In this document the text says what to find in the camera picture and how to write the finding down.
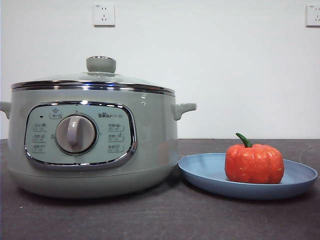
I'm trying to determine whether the glass lid with green knob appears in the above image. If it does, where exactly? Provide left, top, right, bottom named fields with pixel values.
left=10, top=55, right=176, bottom=96

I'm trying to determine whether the orange pumpkin with green stem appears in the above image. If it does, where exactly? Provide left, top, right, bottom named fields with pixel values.
left=223, top=132, right=286, bottom=185

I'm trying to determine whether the blue round plate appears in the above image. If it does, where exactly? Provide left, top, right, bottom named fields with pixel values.
left=177, top=152, right=319, bottom=201

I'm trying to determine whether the pale green electric steamer pot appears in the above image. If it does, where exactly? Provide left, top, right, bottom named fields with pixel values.
left=0, top=86, right=198, bottom=200

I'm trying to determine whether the white wall socket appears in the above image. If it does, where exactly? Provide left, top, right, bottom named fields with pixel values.
left=93, top=3, right=117, bottom=28
left=305, top=4, right=320, bottom=28

